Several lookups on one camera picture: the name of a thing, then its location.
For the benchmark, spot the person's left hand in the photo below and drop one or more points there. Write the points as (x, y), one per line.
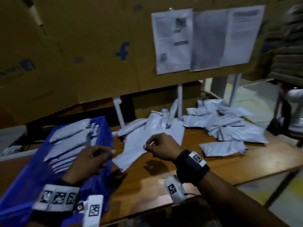
(87, 164)

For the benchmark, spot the person's right hand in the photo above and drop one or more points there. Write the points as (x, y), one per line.
(164, 146)

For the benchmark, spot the packed white bags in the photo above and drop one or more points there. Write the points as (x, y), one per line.
(71, 141)

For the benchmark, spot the pile of grey mailer bags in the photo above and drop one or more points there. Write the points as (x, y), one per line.
(227, 130)

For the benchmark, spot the blue plastic crate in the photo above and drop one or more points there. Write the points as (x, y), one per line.
(23, 186)

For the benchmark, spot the right marker wristband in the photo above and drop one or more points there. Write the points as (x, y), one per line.
(191, 166)

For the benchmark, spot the marker wristband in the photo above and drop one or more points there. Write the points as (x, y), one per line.
(56, 197)
(191, 166)

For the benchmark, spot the left marker wristband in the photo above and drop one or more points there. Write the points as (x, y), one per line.
(56, 197)

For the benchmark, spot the white metal shelf leg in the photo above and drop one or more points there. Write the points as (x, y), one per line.
(180, 102)
(119, 113)
(235, 89)

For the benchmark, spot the wooden table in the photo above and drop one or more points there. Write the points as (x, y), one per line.
(255, 163)

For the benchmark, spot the brown wooden chair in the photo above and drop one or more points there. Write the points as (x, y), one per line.
(279, 120)

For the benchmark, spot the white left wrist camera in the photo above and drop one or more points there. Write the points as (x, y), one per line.
(93, 211)

